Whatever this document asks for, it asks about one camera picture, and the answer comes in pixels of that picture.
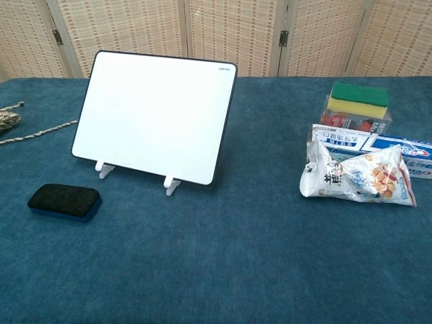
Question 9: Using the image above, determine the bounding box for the black blue board eraser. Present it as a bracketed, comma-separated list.
[27, 183, 103, 224]

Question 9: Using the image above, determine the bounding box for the white plastic board stand foot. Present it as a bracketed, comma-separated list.
[94, 159, 115, 179]
[163, 173, 182, 197]

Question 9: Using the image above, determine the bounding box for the blue velvet tablecloth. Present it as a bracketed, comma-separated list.
[0, 76, 432, 324]

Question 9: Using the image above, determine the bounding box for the white and blue toothpaste box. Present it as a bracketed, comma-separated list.
[309, 124, 432, 180]

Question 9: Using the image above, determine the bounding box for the woven bamboo folding screen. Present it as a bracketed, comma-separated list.
[0, 0, 432, 82]

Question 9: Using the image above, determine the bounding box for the green and yellow sponge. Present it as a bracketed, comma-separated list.
[329, 82, 389, 120]
[319, 94, 394, 134]

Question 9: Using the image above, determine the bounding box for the crumpled silver snack bag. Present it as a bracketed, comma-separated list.
[299, 138, 418, 208]

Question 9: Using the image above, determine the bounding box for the white board with dark frame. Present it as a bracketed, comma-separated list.
[70, 50, 239, 186]

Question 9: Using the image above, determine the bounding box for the beige braided rope bundle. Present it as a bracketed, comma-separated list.
[0, 101, 79, 146]

